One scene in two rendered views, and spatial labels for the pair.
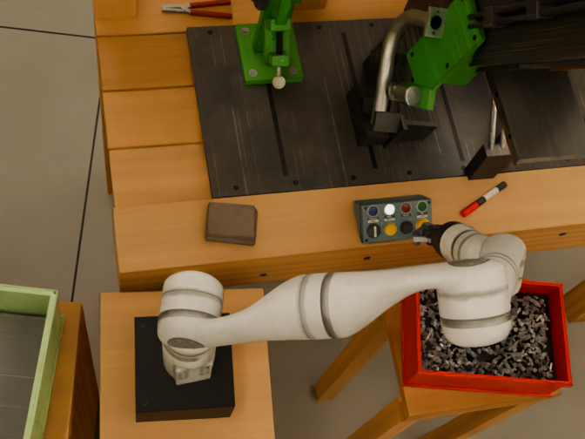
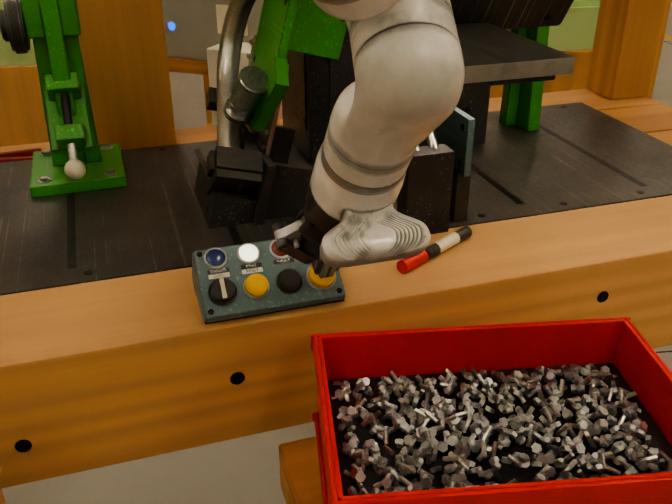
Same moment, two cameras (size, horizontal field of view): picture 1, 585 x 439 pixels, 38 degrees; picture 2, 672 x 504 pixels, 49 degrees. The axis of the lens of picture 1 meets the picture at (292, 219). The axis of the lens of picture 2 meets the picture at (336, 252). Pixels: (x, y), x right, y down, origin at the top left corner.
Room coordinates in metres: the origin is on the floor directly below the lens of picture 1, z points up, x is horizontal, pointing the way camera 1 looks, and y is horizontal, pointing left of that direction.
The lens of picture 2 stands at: (0.18, -0.41, 1.32)
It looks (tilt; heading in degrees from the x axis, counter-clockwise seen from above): 28 degrees down; 12
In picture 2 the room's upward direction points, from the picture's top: straight up
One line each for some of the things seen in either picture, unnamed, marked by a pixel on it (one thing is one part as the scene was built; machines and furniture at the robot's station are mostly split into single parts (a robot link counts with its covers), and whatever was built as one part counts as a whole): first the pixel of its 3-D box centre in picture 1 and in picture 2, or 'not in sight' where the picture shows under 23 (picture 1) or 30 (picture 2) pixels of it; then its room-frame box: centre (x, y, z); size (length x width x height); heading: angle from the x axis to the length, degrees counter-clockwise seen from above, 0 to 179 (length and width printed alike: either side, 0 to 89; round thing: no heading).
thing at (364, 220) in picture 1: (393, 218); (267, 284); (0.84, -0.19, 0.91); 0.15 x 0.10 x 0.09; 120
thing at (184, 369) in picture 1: (189, 343); not in sight; (0.40, 0.09, 1.03); 0.09 x 0.09 x 0.17; 33
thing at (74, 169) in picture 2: (279, 72); (73, 155); (1.04, 0.14, 0.96); 0.06 x 0.03 x 0.06; 30
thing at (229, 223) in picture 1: (231, 223); not in sight; (0.69, 0.11, 0.91); 0.10 x 0.08 x 0.03; 107
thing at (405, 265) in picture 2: (483, 199); (435, 248); (0.97, -0.36, 0.91); 0.13 x 0.02 x 0.02; 148
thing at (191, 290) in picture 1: (191, 314); not in sight; (0.40, 0.09, 1.19); 0.09 x 0.09 x 0.17; 15
